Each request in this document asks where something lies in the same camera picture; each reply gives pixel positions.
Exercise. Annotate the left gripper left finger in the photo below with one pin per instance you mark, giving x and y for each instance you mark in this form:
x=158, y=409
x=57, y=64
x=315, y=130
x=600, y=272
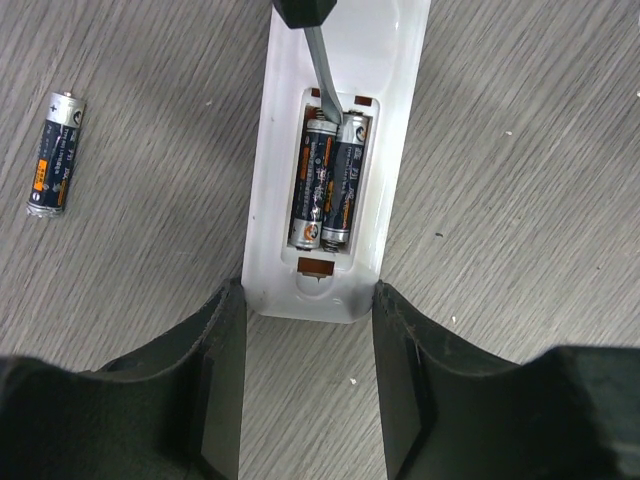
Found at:
x=171, y=409

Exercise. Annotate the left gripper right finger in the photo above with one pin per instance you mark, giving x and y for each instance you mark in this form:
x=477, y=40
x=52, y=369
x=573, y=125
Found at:
x=451, y=410

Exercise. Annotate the grey battery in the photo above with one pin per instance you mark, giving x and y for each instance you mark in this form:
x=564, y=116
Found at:
x=56, y=155

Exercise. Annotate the wide white remote control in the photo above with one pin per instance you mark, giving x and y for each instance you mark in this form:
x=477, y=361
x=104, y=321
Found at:
x=374, y=50

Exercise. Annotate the orange handled screwdriver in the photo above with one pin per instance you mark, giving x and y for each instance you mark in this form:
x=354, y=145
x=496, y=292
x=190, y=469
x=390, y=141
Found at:
x=309, y=15

